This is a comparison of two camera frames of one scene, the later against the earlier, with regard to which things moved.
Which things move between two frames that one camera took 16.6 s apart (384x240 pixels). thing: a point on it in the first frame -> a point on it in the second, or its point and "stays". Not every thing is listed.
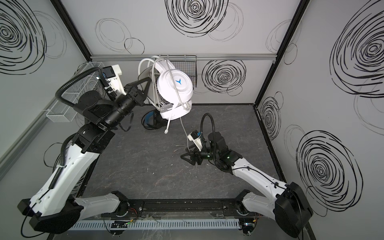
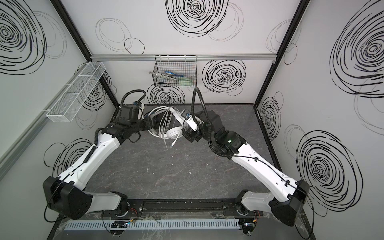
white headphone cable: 173,76 -> 162,133
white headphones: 174,88 -> 167,123
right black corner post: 302,7 stays
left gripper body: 135,95 -> 154,121
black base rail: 184,209 stays
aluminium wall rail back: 199,56 stays
